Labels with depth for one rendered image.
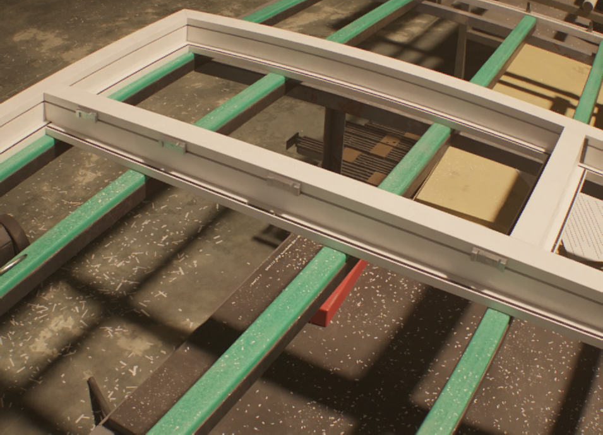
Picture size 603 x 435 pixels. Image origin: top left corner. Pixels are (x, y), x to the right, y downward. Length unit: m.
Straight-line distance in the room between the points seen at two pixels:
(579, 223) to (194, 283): 1.22
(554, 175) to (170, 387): 0.68
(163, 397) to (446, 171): 0.82
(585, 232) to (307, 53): 0.68
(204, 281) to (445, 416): 1.57
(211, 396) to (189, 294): 1.45
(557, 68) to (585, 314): 1.53
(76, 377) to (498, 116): 1.30
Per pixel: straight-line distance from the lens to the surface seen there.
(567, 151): 1.20
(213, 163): 1.08
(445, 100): 1.34
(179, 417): 0.79
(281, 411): 1.15
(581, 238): 1.54
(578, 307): 0.94
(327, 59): 1.42
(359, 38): 1.74
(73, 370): 2.05
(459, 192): 1.58
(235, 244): 2.43
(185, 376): 1.20
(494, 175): 1.67
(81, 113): 1.24
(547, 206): 1.04
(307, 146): 2.31
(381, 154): 2.29
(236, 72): 1.59
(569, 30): 2.09
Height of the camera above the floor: 1.47
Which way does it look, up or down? 34 degrees down
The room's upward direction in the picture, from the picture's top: 3 degrees clockwise
